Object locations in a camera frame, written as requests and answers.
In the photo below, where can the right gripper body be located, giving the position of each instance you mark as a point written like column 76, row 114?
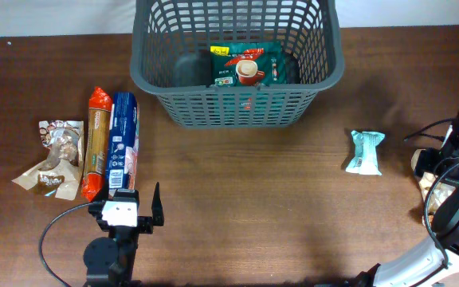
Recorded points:
column 433, row 160

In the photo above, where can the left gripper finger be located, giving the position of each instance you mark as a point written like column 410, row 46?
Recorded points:
column 157, row 207
column 102, row 194

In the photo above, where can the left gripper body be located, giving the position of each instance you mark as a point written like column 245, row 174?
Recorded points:
column 145, row 224

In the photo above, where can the beige Pantiere snack pouch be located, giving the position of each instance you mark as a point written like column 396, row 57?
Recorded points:
column 423, row 164

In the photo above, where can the blue pasta box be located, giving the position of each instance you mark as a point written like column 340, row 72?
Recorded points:
column 123, row 145

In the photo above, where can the brown foil snack pouch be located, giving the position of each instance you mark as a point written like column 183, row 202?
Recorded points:
column 60, row 173

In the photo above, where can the light teal snack wrapper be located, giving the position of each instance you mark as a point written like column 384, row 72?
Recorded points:
column 365, row 161

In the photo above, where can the orange spaghetti packet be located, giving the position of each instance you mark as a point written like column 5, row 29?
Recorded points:
column 99, row 115

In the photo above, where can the grey plastic basket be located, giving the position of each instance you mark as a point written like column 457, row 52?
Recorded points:
column 170, row 58

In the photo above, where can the green coffee bag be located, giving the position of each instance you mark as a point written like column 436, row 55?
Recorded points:
column 248, row 64

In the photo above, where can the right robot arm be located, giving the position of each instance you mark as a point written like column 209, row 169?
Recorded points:
column 437, row 256

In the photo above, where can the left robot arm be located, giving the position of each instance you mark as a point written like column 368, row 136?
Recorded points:
column 110, row 260

